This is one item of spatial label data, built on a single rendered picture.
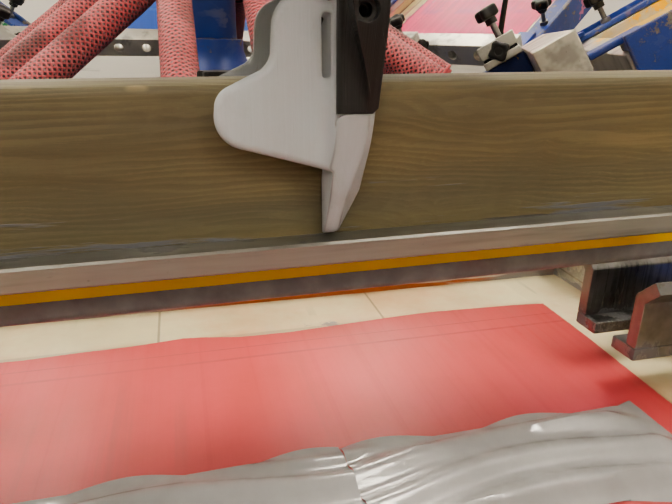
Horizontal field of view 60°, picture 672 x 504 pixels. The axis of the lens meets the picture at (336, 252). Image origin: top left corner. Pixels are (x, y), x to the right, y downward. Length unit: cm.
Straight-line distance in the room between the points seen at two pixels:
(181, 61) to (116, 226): 57
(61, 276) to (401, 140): 15
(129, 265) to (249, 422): 14
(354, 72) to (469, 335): 26
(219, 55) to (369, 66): 86
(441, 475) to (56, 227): 20
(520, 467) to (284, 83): 21
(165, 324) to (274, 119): 26
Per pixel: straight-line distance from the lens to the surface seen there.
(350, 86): 22
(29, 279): 25
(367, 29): 21
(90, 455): 34
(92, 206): 25
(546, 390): 39
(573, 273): 55
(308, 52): 23
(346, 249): 25
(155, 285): 27
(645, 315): 38
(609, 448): 34
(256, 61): 28
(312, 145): 23
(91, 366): 41
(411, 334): 43
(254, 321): 44
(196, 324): 45
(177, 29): 85
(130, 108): 24
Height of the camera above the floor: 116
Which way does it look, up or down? 20 degrees down
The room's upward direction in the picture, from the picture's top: 1 degrees clockwise
